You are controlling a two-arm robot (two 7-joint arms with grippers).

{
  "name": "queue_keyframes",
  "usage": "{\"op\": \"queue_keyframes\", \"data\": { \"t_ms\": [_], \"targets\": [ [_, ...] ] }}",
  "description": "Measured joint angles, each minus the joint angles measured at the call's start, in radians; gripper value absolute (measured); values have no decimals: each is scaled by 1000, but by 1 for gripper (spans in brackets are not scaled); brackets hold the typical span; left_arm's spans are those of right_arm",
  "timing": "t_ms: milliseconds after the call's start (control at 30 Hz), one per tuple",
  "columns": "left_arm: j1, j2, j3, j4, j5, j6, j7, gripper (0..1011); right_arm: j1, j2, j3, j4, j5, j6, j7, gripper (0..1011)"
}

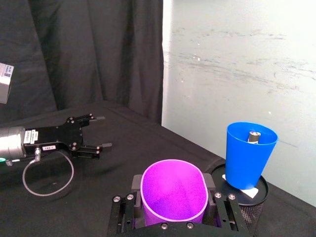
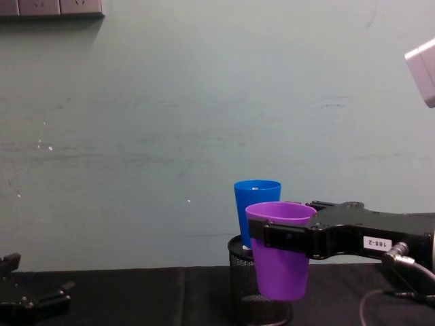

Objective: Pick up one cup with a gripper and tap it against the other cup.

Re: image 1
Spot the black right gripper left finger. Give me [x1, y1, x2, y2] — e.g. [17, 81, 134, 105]
[107, 174, 144, 237]

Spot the purple plastic cup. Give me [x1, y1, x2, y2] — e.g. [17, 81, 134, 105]
[140, 159, 209, 227]

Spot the black curtain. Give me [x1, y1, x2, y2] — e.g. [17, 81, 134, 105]
[0, 0, 164, 125]

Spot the black mesh bin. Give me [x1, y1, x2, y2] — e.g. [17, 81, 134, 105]
[204, 162, 269, 237]

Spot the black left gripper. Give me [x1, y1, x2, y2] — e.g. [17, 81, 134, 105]
[24, 113, 113, 159]

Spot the blue plastic cup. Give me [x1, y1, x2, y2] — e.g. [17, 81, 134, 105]
[225, 121, 279, 191]

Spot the white paper piece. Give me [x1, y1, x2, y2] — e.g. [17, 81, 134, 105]
[222, 174, 259, 199]

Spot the black table cloth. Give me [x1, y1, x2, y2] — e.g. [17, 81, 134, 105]
[0, 100, 316, 237]

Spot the thin dark gripper cable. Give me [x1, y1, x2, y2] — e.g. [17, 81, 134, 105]
[22, 147, 76, 197]

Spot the small black grey cylinder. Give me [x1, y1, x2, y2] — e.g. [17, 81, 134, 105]
[247, 130, 262, 145]

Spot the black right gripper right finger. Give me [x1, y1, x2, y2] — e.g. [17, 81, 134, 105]
[202, 173, 250, 236]

